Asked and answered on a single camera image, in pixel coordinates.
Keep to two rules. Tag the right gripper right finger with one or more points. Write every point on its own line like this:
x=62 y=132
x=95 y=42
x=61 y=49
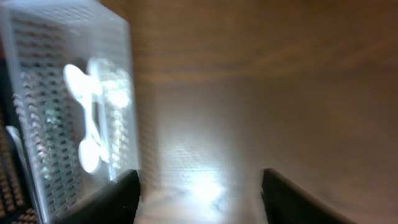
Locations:
x=286 y=203

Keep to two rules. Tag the black plastic basket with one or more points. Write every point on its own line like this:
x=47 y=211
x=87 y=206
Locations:
x=16 y=206

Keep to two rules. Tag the white plastic spoon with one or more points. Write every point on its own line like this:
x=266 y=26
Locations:
x=90 y=146
x=78 y=85

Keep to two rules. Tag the clear plastic basket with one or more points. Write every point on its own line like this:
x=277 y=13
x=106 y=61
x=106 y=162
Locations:
x=39 y=39

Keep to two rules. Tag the white plastic spoon crossing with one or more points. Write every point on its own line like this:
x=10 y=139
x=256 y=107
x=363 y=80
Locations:
x=93 y=69

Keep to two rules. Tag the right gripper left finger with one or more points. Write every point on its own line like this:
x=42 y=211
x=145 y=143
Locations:
x=117 y=203

